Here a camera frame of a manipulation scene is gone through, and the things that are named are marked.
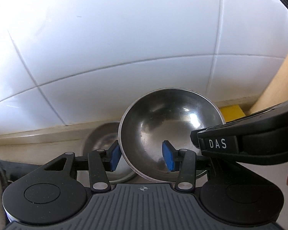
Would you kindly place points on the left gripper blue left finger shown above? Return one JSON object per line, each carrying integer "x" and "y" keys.
{"x": 101, "y": 161}

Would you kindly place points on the yellow sponge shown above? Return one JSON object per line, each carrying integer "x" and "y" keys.
{"x": 232, "y": 112}

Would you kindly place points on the left steel bowl stack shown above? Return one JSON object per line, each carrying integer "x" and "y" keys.
{"x": 103, "y": 137}

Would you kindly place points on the wooden knife block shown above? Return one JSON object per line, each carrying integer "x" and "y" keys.
{"x": 276, "y": 92}

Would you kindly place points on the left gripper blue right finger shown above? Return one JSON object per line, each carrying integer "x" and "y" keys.
{"x": 182, "y": 161}

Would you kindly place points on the black gas stove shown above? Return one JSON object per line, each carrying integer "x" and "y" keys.
{"x": 12, "y": 171}

